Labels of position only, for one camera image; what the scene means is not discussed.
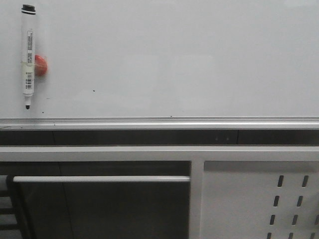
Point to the white metal stand frame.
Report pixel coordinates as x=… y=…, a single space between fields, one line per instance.
x=197 y=155

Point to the white perforated pegboard panel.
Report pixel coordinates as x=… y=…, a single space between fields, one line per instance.
x=260 y=200

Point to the white horizontal metal rod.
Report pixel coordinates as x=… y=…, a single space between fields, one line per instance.
x=94 y=179

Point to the white whiteboard marker pen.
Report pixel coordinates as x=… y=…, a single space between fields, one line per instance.
x=28 y=30

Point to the red round magnet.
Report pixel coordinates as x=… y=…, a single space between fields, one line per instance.
x=40 y=66

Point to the white whiteboard with aluminium frame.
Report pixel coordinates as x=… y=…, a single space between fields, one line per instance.
x=159 y=64

